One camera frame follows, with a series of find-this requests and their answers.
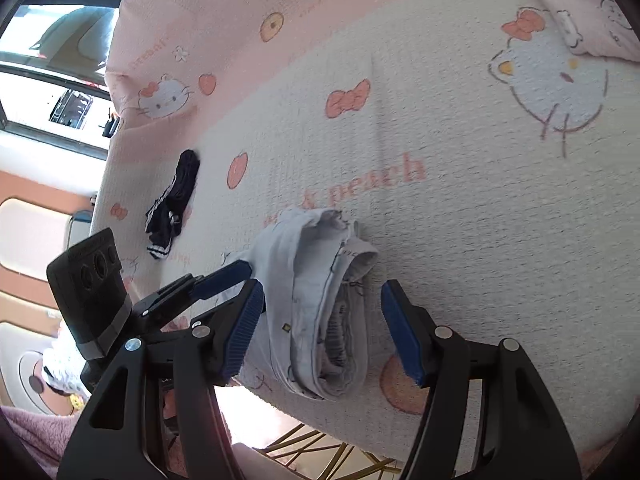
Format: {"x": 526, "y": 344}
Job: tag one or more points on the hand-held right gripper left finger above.
{"x": 247, "y": 330}

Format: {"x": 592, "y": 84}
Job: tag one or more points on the navy shorts with white stripes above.
{"x": 172, "y": 200}

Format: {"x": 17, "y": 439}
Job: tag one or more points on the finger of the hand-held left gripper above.
{"x": 225, "y": 275}

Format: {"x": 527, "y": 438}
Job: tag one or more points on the person's left forearm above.
{"x": 35, "y": 435}

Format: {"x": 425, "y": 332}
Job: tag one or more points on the pink white cabinet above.
{"x": 30, "y": 230}

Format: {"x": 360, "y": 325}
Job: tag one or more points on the pink white cat-print blanket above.
{"x": 450, "y": 210}

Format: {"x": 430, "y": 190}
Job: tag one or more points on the light blue printed pajama pants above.
{"x": 300, "y": 280}

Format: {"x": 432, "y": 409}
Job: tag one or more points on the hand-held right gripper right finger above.
{"x": 400, "y": 330}

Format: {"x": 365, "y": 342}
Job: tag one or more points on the pink printed pajama garment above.
{"x": 590, "y": 15}

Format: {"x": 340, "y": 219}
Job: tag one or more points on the air conditioner unit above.
{"x": 70, "y": 107}

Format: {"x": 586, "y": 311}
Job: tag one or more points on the window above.
{"x": 30, "y": 75}

